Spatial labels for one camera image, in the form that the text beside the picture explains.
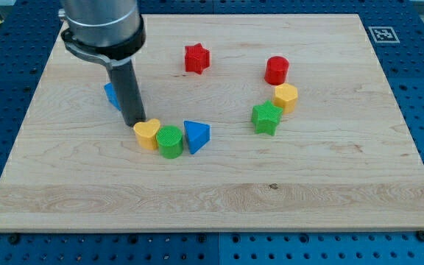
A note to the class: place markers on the green cylinder block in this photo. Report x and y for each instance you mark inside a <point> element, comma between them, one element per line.
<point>170,141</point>

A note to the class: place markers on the wooden board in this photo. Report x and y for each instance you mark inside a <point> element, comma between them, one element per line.
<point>343,160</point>

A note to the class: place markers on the red star block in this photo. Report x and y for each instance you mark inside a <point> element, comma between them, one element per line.
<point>196,59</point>

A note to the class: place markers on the blue triangle block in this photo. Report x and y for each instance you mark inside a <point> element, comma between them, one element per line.
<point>197,135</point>

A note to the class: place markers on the white fiducial marker tag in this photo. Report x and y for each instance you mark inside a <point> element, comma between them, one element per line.
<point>383,34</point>

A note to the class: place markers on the blue cube block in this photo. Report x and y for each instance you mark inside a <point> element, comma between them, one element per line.
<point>111,95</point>

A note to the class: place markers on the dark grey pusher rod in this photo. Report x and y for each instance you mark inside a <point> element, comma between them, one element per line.
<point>127,92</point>

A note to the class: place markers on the yellow heart block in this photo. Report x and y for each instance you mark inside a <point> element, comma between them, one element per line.
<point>145,133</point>

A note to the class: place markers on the yellow hexagon block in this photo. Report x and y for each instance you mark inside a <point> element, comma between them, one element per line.
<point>285,97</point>

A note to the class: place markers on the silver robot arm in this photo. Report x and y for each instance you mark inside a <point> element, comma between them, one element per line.
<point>108,33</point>

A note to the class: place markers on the red cylinder block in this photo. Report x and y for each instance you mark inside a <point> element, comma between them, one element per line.
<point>276,70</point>

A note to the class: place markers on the green star block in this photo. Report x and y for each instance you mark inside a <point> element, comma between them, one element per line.
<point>266,117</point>

